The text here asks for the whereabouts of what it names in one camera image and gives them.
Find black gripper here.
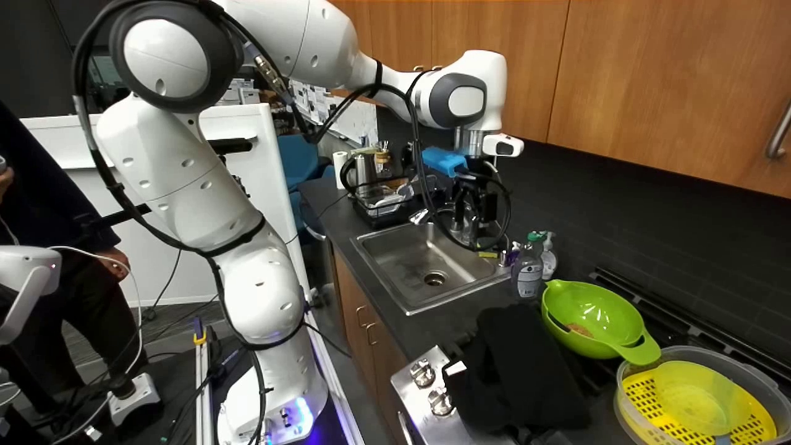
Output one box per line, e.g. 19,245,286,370
450,178,498,247

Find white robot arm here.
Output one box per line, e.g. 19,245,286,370
72,0,506,445

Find chrome main faucet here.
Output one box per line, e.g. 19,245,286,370
408,208,452,228

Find purple dish soap bottle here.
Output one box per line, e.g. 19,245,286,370
502,239,522,274

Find stainless steel sink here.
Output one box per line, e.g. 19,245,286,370
354,222,506,316

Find black dish rack tray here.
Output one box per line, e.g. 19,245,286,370
354,178,420,228

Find green plastic colander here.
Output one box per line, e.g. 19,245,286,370
541,280,663,367

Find black cloth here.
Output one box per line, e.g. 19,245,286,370
441,305,590,433

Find wooden lower cabinet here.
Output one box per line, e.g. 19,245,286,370
334,252,404,445

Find stainless steel stove panel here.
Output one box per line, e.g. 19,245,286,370
391,346,471,445

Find wooden upper cabinets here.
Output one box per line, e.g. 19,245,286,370
330,0,791,197

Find yellow perforated strainer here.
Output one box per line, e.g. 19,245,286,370
617,362,779,445

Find person in dark clothes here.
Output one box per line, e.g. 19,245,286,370
0,105,152,414

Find white office chair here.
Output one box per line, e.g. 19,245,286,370
0,245,62,346

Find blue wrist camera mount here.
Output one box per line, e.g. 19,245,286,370
420,147,466,178

